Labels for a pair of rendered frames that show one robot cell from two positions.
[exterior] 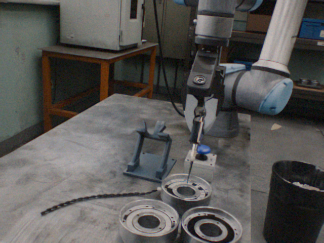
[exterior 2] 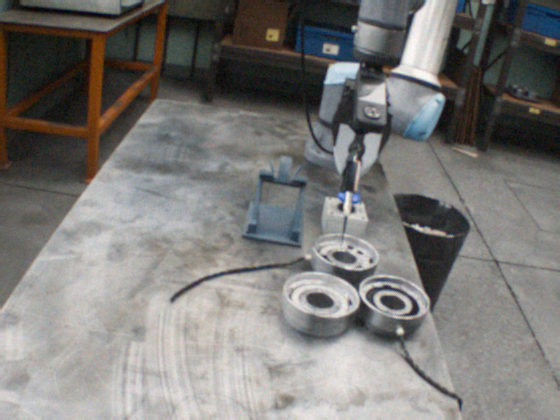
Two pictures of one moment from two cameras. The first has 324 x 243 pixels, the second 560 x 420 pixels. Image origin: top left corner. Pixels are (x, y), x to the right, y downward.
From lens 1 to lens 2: 0.31 m
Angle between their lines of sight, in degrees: 16
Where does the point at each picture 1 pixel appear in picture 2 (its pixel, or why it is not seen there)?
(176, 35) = not seen: outside the picture
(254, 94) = (399, 113)
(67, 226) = (212, 314)
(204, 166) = (355, 221)
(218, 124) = not seen: hidden behind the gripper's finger
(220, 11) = (393, 24)
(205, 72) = (376, 100)
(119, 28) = not seen: outside the picture
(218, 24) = (391, 39)
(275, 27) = (423, 24)
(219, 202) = (382, 268)
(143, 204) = (303, 279)
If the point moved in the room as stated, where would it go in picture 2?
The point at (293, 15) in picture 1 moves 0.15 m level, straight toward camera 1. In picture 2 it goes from (445, 12) to (456, 20)
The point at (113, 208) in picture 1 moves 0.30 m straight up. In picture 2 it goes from (257, 287) to (292, 87)
